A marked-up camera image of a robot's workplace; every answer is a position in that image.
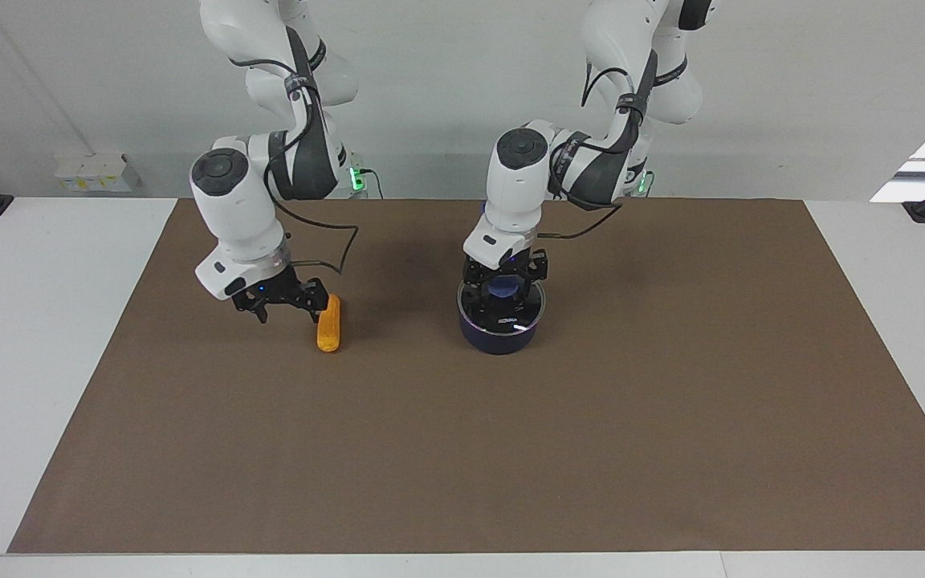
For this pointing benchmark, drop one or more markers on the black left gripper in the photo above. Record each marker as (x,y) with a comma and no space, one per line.
(507,271)

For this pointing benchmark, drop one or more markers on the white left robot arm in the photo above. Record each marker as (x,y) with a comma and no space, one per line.
(519,185)

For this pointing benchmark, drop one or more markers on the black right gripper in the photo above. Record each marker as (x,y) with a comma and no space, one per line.
(270,293)

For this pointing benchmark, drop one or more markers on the yellow corn cob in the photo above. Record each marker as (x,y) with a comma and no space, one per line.
(329,331)

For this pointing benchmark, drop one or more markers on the dark blue pot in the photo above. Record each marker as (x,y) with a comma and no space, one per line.
(499,341)

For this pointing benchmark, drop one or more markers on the brown table mat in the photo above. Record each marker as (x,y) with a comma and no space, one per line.
(462,433)

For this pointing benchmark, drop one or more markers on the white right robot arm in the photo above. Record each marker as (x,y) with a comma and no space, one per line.
(246,201)

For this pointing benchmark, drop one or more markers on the glass lid with blue knob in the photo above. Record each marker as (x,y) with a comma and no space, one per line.
(503,315)

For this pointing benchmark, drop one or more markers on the white wall socket box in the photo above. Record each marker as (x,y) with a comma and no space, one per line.
(97,174)

